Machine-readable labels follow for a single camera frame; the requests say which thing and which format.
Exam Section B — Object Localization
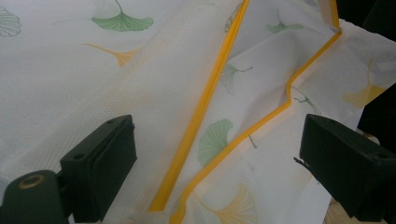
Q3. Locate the white leaf-print mesh laundry bag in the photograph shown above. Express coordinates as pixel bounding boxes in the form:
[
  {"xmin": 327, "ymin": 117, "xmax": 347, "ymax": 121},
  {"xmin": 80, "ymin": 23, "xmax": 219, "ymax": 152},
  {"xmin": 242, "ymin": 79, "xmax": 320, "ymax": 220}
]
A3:
[{"xmin": 0, "ymin": 0, "xmax": 396, "ymax": 224}]

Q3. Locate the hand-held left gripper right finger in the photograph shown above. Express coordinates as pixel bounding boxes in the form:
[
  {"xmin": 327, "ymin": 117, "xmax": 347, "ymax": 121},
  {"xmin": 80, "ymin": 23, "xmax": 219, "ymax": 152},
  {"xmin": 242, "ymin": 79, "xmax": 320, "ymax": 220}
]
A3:
[{"xmin": 293, "ymin": 113, "xmax": 396, "ymax": 223}]

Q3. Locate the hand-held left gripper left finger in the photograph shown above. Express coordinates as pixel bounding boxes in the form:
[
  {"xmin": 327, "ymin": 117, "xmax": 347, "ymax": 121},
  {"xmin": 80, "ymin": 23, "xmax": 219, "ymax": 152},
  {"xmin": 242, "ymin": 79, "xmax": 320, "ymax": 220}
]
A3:
[{"xmin": 59, "ymin": 114, "xmax": 138, "ymax": 224}]

